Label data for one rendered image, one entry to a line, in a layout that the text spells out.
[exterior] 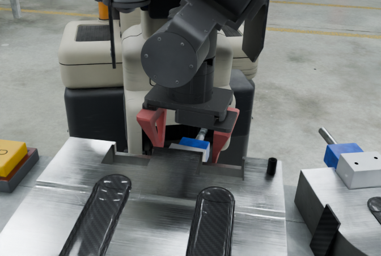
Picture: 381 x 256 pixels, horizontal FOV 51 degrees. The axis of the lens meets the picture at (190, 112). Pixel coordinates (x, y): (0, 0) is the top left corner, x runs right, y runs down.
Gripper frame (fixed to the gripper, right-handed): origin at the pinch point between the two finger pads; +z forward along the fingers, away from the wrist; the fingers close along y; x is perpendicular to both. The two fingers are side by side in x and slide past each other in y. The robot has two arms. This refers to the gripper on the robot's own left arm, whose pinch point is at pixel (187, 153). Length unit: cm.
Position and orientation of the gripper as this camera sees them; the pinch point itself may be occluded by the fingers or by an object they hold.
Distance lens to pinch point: 55.0
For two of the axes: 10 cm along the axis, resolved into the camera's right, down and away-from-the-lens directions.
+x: 2.8, -4.5, 8.5
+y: 9.6, 1.7, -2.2
